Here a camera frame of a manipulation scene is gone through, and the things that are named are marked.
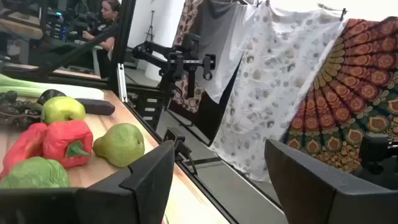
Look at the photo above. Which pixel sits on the grey cloth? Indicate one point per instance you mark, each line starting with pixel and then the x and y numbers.
pixel 217 28

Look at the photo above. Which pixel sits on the green speckled pear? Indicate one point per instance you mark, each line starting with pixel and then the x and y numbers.
pixel 119 144

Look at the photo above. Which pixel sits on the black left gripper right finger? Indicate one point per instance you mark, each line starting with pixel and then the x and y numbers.
pixel 311 199

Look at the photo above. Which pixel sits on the black tripod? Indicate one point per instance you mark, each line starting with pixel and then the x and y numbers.
pixel 151 25

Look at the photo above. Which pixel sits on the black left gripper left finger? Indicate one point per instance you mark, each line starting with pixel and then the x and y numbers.
pixel 140 193

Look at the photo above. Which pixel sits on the yellow-green pear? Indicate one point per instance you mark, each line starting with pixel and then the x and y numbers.
pixel 62 110

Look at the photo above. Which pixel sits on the person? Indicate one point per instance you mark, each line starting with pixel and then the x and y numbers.
pixel 107 18

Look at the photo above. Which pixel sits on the red bell pepper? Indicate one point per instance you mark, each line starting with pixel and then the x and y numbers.
pixel 62 137

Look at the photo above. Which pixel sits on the black table-level camera mount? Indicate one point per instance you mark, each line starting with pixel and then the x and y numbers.
pixel 175 140

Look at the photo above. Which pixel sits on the wooden desk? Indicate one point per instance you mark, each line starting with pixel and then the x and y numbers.
pixel 18 28

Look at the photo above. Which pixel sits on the orange mandala tapestry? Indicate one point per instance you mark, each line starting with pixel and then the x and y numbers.
pixel 351 87

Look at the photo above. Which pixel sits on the green celery stalk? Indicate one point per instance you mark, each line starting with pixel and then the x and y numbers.
pixel 18 84

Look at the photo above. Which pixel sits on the black equipment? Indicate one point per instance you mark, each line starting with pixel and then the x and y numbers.
pixel 376 155

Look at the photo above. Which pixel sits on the white patterned cloth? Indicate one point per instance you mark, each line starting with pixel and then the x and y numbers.
pixel 273 77

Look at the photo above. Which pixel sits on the brown patterned cloth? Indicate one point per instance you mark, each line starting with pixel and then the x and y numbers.
pixel 189 12

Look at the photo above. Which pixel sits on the dark avocado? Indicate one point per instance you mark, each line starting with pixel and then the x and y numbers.
pixel 49 95

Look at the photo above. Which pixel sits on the dark grape bunch with leaf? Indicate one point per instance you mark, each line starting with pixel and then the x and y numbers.
pixel 18 112

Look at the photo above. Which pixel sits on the background black robot arm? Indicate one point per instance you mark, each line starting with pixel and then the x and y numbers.
pixel 178 63

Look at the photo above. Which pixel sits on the long red pepper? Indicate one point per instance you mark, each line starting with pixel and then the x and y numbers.
pixel 21 146

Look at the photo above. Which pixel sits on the dark purple eggplant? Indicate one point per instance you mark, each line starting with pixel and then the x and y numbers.
pixel 98 107

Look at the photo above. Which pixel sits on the black drawer unit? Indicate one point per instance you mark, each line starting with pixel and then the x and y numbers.
pixel 141 105

